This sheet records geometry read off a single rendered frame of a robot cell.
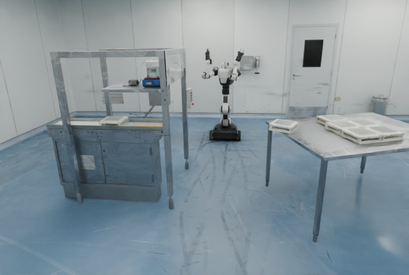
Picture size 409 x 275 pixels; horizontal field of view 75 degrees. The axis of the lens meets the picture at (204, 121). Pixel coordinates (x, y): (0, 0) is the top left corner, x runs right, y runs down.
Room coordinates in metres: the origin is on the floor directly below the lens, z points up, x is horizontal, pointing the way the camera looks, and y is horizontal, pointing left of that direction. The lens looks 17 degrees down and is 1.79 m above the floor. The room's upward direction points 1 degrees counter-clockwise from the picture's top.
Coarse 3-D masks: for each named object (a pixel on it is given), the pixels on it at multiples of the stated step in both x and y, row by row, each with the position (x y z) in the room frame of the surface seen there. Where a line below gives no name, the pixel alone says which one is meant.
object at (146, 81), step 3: (144, 78) 2.75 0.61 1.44; (147, 78) 2.75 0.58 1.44; (150, 78) 2.74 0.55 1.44; (153, 78) 2.74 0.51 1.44; (156, 78) 2.74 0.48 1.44; (159, 78) 2.74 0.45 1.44; (144, 81) 2.74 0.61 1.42; (147, 81) 2.73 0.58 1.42; (150, 81) 2.73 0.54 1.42; (153, 81) 2.73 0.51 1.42; (156, 81) 2.72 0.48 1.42; (159, 81) 2.72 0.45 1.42; (144, 84) 2.74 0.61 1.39; (147, 84) 2.73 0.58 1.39; (150, 84) 2.73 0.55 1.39; (153, 84) 2.73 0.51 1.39; (156, 84) 2.72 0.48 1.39; (159, 84) 2.72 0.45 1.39
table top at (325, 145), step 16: (304, 128) 2.75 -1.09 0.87; (320, 128) 2.75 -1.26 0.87; (400, 128) 2.70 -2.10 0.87; (304, 144) 2.29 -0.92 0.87; (320, 144) 2.29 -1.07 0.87; (336, 144) 2.28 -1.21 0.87; (352, 144) 2.27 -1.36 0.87; (368, 144) 2.27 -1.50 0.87; (384, 144) 2.26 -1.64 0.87; (400, 144) 2.25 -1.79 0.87
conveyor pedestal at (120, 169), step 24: (96, 144) 2.79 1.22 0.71; (120, 144) 2.76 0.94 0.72; (144, 144) 2.72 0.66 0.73; (96, 168) 2.80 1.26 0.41; (120, 168) 2.76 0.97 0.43; (144, 168) 2.73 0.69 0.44; (72, 192) 2.85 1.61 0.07; (96, 192) 2.81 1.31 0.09; (120, 192) 2.78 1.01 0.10; (144, 192) 2.74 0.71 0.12
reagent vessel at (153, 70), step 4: (152, 60) 2.89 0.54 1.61; (156, 60) 2.88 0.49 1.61; (148, 64) 2.77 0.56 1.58; (152, 64) 2.76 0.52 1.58; (156, 64) 2.77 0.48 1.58; (148, 68) 2.77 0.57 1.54; (152, 68) 2.76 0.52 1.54; (156, 68) 2.77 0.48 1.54; (148, 72) 2.77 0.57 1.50; (152, 72) 2.76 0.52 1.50; (156, 72) 2.77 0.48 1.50; (148, 76) 2.78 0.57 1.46; (152, 76) 2.76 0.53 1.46; (156, 76) 2.77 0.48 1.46
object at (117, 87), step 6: (120, 84) 2.98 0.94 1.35; (126, 84) 2.97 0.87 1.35; (138, 84) 2.95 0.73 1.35; (102, 90) 2.65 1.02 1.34; (108, 90) 2.65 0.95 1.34; (114, 90) 2.64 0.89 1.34; (120, 90) 2.63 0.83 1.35; (126, 90) 2.62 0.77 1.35; (132, 90) 2.62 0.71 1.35; (138, 90) 2.61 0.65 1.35; (144, 90) 2.60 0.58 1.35; (150, 90) 2.59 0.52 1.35; (156, 90) 2.58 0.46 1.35
